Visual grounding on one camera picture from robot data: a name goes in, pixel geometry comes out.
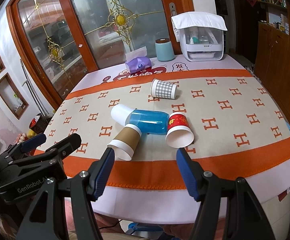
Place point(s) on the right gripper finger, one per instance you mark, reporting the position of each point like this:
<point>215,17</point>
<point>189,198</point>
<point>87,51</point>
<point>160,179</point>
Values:
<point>28,145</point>
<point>65,147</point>

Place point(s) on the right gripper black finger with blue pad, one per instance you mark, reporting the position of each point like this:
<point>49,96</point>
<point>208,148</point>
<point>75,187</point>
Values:
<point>46,217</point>
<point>245,217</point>

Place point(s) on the brown sleeve paper cup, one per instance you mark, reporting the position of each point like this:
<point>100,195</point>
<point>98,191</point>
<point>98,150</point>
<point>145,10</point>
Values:
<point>125,142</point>

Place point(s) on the plain white paper cup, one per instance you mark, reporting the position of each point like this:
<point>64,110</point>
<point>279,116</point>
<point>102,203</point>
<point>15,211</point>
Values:
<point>120,113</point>

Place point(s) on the blue transparent plastic cup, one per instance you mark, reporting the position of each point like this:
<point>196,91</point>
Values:
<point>152,122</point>

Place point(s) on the red festive paper cup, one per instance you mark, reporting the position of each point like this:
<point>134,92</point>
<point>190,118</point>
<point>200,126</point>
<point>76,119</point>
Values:
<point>179,133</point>

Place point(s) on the grey checked paper cup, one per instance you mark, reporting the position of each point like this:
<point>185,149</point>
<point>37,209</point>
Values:
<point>163,90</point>

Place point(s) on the pink printed table cover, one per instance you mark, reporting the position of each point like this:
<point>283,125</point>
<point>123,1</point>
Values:
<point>149,188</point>

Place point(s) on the orange beige H-pattern cloth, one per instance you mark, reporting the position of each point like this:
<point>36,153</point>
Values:
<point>238,129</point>

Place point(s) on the purple tissue box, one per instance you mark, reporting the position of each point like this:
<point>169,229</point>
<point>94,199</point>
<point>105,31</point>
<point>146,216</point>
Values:
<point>137,60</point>

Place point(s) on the wooden glass sliding door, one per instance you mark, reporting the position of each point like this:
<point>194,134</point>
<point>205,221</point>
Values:
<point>60,41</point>

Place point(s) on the light blue lidded canister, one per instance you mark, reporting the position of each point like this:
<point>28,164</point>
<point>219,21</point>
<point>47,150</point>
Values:
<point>164,50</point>

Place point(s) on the dark wooden side cabinet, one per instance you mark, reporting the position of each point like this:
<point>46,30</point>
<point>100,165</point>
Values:
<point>273,63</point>

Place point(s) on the white desktop organiser cabinet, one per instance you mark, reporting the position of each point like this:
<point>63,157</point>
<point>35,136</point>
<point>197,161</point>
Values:
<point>202,43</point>

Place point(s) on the white cloth on organiser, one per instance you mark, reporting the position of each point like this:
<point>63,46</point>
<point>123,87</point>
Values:
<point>196,19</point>

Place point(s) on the wall niche shelf lower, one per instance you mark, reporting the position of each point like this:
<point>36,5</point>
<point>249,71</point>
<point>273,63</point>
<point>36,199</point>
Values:
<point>12,97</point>

